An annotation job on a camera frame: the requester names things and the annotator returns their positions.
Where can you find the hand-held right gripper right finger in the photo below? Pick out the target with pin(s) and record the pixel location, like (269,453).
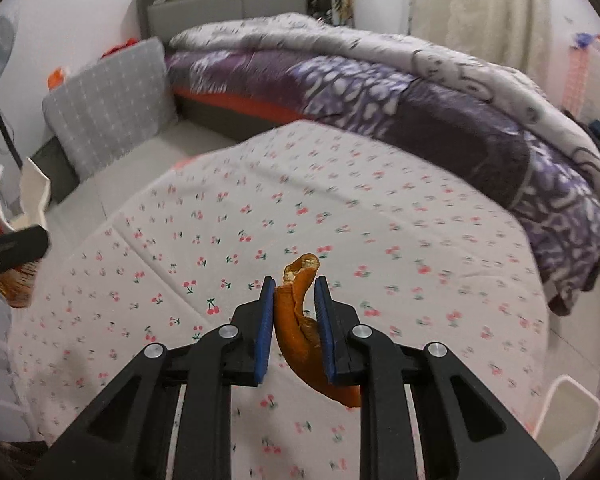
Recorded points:
(325,332)

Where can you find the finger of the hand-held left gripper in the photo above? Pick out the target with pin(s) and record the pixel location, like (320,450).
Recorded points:
(10,255)

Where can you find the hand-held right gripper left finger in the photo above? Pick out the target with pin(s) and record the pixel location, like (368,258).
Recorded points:
(265,332)

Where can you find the large orange peel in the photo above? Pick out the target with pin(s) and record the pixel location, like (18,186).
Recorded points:
(292,345)

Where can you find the white plastic bin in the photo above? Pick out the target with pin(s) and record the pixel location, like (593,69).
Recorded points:
(570,415)

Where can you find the brown wicker basket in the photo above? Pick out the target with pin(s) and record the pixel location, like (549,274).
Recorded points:
(15,285)

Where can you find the cherry print tablecloth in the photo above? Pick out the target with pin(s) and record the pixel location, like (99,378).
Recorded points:
(230,210)

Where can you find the grey checked pillow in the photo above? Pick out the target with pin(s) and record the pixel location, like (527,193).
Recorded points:
(110,105)

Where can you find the orange bed sheet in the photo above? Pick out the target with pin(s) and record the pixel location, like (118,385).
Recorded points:
(240,105)

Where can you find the purple patterned blanket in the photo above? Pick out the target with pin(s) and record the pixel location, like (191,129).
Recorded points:
(430,110)

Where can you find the grey bed headboard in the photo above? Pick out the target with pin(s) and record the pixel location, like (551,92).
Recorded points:
(220,7)

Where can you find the cream curtain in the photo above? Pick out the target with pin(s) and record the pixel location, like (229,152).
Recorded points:
(480,10)

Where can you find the pink checked hanging strip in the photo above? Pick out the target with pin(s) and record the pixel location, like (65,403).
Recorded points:
(575,75)

